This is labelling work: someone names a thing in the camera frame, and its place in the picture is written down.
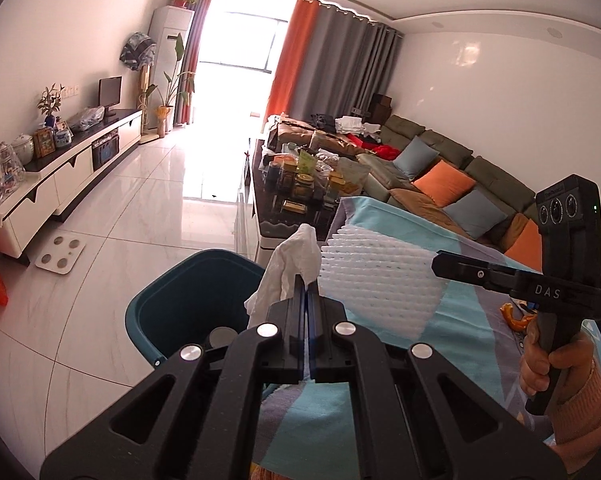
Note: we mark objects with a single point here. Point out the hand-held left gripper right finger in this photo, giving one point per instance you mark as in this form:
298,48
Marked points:
316,322

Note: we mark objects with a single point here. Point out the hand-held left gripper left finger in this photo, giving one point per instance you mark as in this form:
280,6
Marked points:
293,322

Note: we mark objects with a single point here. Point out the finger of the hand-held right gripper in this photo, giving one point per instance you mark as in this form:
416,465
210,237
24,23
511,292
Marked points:
470,271

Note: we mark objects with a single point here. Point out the orange peel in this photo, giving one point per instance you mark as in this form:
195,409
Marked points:
510,318

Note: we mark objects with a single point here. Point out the white tissue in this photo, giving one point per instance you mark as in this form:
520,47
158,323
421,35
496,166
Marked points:
285,260

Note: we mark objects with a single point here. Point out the white foam net sheet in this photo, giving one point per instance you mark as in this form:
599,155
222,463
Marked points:
380,280

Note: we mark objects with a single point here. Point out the teal plastic bin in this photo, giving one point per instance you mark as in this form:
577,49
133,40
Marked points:
190,300

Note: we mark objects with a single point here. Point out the person's right forearm pink sleeve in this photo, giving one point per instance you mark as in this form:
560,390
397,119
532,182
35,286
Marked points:
590,425

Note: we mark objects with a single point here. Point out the person's right hand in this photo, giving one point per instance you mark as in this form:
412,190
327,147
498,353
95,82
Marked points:
533,365

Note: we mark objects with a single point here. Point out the orange cushion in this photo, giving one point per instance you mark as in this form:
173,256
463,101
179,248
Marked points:
443,184
525,247

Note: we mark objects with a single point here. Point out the teal grey blanket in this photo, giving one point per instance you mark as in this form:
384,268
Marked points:
470,325

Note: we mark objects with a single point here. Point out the large blue-grey cushion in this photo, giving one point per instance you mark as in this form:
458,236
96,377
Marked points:
475,212

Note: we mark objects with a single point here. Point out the green brown sofa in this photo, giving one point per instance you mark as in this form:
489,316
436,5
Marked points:
490,172

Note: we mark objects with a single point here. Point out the black coffee table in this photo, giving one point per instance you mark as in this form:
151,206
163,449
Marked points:
275,220

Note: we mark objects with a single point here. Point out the small blue-grey cushion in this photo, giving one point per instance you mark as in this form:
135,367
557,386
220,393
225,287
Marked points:
415,157

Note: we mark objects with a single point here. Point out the red cloth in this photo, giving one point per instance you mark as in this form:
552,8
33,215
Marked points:
380,150

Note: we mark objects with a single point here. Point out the brown cabinet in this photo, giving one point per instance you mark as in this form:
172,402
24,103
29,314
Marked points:
380,107

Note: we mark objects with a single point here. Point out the pile of white clothes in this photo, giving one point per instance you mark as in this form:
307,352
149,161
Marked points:
348,125

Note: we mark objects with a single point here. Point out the tall large-leaf potted plant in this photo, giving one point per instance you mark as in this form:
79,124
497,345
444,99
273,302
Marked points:
163,119

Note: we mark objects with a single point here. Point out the white bathroom scale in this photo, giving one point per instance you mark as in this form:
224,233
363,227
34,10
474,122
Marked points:
60,255

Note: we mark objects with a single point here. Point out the white black TV cabinet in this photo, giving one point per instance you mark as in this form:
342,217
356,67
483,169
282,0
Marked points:
70,175

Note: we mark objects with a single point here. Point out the orange curtain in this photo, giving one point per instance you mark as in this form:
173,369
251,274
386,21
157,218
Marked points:
293,55

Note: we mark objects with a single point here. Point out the window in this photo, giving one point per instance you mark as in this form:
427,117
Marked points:
240,40

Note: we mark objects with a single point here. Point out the clear plastic bag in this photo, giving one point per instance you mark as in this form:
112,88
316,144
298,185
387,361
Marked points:
86,117

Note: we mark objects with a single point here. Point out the blue white porcelain pot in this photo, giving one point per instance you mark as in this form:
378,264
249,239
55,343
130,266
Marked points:
63,137

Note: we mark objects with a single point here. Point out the black monitor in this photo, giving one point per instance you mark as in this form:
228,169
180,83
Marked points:
110,91

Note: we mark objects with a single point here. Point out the grey red curtain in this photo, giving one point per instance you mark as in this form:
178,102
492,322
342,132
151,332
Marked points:
195,35

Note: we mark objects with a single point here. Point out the cloth-covered standing fan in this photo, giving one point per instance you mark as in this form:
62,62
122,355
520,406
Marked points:
136,50

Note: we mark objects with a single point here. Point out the white standing air conditioner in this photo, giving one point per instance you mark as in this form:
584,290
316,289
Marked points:
168,30

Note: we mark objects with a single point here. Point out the glass ship model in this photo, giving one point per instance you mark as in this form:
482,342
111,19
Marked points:
8,175

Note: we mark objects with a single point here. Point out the white ceramic jar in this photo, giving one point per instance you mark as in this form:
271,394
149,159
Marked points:
23,149

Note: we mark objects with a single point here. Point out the plant in blue vase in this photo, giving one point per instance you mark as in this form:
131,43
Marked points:
50,105

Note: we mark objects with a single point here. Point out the white wall socket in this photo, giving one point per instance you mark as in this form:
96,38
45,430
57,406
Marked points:
70,90

